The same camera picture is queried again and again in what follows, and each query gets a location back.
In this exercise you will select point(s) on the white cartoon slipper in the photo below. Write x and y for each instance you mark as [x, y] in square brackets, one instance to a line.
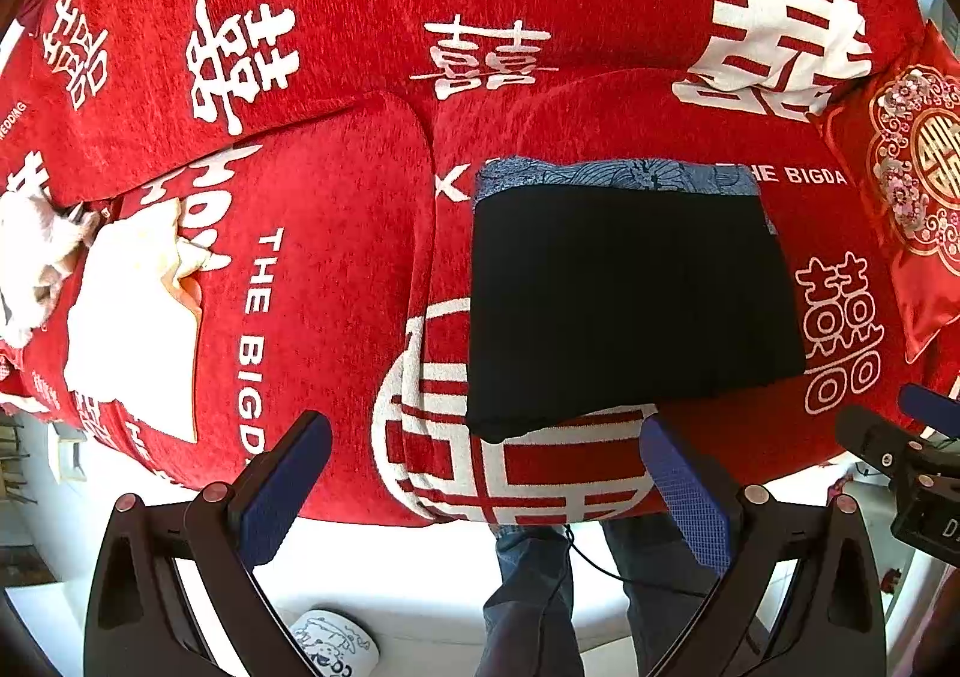
[330, 643]

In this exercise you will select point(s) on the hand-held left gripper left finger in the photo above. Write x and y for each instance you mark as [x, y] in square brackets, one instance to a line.
[289, 489]

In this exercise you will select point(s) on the cream cloth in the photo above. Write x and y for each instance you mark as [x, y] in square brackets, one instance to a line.
[127, 317]

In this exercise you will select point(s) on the red printed sofa cover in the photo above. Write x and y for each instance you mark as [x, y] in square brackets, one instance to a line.
[315, 145]

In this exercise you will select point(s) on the red embroidered satin cushion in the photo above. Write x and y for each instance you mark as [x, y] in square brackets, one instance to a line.
[911, 197]

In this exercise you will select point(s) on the person's leg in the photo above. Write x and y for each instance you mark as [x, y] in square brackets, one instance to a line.
[532, 609]
[675, 572]

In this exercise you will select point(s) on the person's right leg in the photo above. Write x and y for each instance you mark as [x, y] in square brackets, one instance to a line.
[675, 572]

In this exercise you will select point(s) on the person's left leg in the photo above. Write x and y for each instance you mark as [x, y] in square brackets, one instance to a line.
[532, 609]

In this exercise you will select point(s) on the white crumpled cloth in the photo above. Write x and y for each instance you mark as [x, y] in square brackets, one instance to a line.
[34, 250]

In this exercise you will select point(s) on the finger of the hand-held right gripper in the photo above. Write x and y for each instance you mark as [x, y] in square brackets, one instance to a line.
[934, 409]
[870, 437]

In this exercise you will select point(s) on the black pants with grey waistband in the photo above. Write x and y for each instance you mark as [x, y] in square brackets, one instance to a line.
[630, 302]

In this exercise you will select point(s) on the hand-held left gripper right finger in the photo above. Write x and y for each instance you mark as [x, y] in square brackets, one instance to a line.
[686, 489]

